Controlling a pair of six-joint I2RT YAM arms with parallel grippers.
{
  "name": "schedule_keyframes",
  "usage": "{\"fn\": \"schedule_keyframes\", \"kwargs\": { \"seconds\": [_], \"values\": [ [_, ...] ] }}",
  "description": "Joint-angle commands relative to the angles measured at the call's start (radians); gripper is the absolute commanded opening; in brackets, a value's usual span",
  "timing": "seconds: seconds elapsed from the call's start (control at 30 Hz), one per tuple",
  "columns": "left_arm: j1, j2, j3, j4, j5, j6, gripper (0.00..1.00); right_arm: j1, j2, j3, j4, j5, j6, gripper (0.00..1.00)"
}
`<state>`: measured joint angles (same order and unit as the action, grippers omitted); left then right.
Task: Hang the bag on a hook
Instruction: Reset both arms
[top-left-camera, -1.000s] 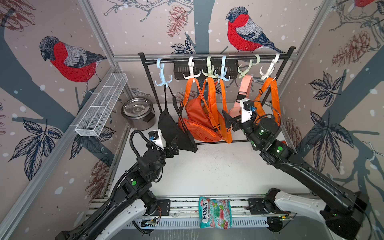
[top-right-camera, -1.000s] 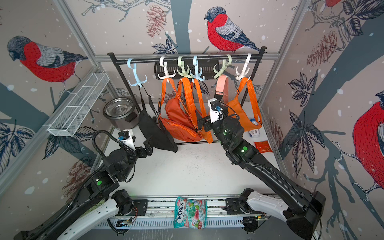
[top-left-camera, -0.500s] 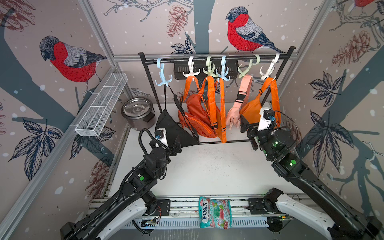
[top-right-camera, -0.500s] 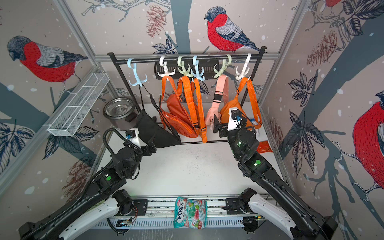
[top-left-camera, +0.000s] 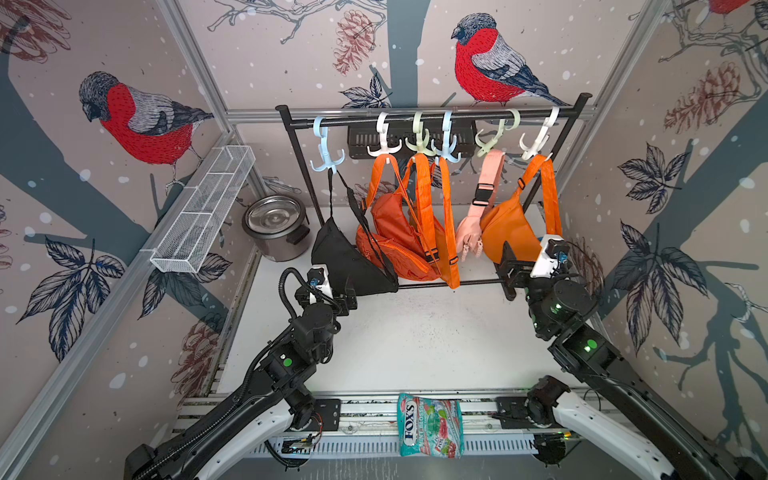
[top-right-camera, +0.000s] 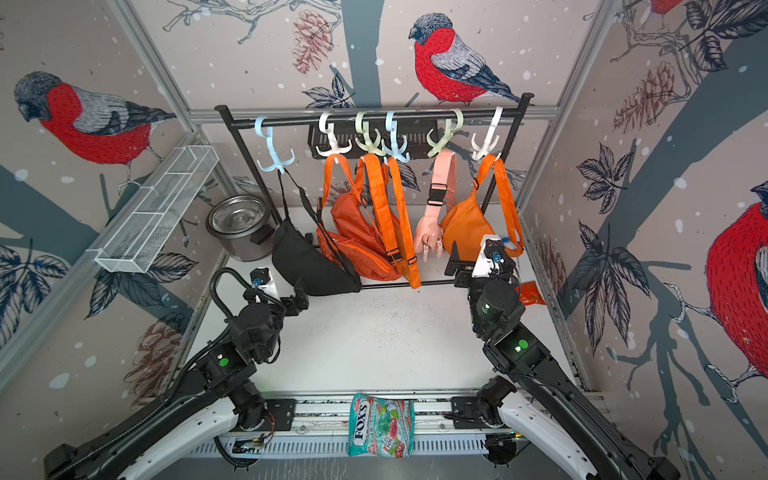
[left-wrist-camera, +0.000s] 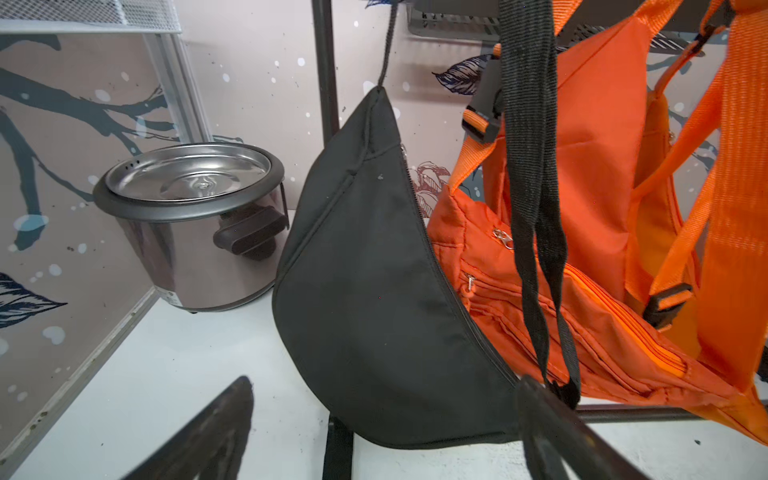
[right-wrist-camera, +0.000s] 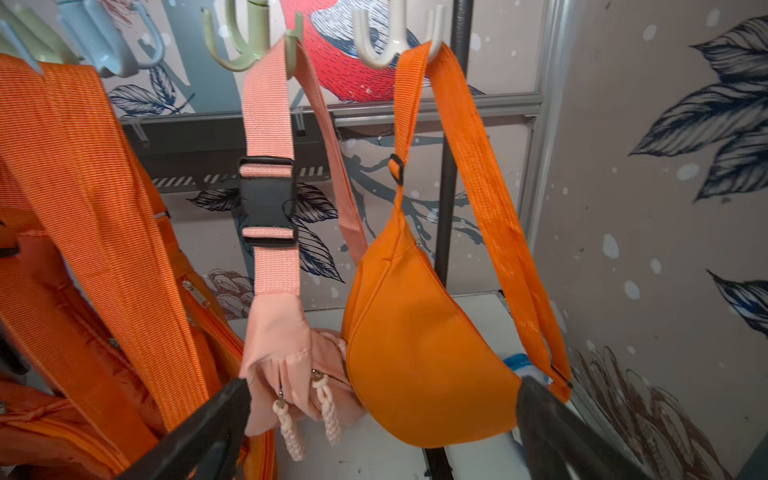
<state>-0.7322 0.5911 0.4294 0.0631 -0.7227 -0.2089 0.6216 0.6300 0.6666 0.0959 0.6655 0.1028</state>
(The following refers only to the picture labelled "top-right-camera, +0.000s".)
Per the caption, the pink waist bag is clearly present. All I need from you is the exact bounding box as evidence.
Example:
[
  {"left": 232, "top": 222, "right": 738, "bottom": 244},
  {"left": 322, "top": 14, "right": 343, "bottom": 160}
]
[{"left": 414, "top": 149, "right": 457, "bottom": 260}]

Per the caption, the black waist bag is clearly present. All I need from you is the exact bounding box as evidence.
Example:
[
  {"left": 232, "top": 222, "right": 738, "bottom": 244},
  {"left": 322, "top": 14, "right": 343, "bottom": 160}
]
[{"left": 272, "top": 171, "right": 362, "bottom": 297}]

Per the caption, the orange backpack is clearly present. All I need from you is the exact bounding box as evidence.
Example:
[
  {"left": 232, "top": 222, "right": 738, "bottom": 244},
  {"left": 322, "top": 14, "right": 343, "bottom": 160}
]
[{"left": 387, "top": 157, "right": 422, "bottom": 289}]

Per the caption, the dark orange waist bag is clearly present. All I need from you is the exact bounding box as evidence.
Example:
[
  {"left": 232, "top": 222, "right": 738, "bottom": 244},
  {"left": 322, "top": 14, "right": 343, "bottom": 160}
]
[{"left": 317, "top": 154, "right": 401, "bottom": 281}]

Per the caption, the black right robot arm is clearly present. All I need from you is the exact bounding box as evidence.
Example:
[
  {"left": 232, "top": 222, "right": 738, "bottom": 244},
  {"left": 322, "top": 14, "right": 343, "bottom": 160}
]
[{"left": 446, "top": 235, "right": 681, "bottom": 479}]

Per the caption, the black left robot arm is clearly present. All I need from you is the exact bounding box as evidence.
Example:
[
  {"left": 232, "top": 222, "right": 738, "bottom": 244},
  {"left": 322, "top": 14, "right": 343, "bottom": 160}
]
[{"left": 44, "top": 287, "right": 309, "bottom": 479}]

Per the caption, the light green hook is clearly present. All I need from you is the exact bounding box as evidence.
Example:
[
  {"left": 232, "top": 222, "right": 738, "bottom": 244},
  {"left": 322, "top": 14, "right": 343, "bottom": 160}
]
[
  {"left": 426, "top": 109, "right": 464, "bottom": 158},
  {"left": 354, "top": 111, "right": 386, "bottom": 157}
]

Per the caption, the white hook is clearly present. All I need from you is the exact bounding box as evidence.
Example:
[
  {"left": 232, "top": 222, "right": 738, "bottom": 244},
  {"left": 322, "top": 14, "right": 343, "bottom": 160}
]
[
  {"left": 470, "top": 106, "right": 504, "bottom": 161},
  {"left": 316, "top": 112, "right": 352, "bottom": 157}
]

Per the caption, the light blue hook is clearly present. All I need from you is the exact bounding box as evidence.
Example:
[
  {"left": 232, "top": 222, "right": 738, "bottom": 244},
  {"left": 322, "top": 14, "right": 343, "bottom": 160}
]
[
  {"left": 382, "top": 111, "right": 411, "bottom": 164},
  {"left": 254, "top": 116, "right": 295, "bottom": 174}
]

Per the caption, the Fox's candy bag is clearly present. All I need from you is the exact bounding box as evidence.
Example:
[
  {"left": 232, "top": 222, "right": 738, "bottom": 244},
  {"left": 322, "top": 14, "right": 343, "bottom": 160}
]
[{"left": 347, "top": 393, "right": 415, "bottom": 458}]

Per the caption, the red snack packet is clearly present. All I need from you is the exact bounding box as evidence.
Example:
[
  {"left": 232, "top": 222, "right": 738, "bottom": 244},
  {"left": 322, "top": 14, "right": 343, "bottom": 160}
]
[{"left": 517, "top": 281, "right": 546, "bottom": 306}]

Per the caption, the stainless steel rice cooker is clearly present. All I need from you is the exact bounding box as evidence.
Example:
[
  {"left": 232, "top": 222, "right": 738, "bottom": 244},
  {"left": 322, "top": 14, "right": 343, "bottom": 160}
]
[{"left": 206, "top": 194, "right": 277, "bottom": 262}]

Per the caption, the black clothes rack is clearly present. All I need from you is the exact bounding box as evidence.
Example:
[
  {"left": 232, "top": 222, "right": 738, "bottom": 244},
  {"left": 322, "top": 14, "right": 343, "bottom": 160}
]
[{"left": 214, "top": 91, "right": 535, "bottom": 302}]

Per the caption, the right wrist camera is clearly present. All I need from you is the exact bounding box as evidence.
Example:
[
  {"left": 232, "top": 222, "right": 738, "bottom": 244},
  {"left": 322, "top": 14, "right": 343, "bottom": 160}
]
[{"left": 472, "top": 235, "right": 516, "bottom": 273}]

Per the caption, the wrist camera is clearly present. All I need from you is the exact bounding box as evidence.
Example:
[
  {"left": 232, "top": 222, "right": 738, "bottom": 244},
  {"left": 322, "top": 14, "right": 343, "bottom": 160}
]
[
  {"left": 472, "top": 235, "right": 516, "bottom": 273},
  {"left": 250, "top": 267, "right": 279, "bottom": 302}
]

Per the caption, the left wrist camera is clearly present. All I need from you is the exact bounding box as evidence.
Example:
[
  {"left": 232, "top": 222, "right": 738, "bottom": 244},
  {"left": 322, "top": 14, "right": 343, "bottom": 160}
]
[{"left": 250, "top": 267, "right": 279, "bottom": 302}]

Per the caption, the black corrugated cable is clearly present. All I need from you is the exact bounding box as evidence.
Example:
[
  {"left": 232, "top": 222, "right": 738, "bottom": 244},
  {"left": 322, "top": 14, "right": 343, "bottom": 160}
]
[{"left": 53, "top": 266, "right": 265, "bottom": 475}]

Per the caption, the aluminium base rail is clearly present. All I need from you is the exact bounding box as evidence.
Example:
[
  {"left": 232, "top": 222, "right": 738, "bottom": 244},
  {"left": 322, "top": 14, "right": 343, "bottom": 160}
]
[{"left": 128, "top": 389, "right": 559, "bottom": 463}]

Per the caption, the white wire mesh shelf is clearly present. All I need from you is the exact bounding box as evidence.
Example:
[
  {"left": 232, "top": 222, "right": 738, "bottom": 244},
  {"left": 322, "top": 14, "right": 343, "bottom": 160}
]
[{"left": 86, "top": 144, "right": 219, "bottom": 273}]

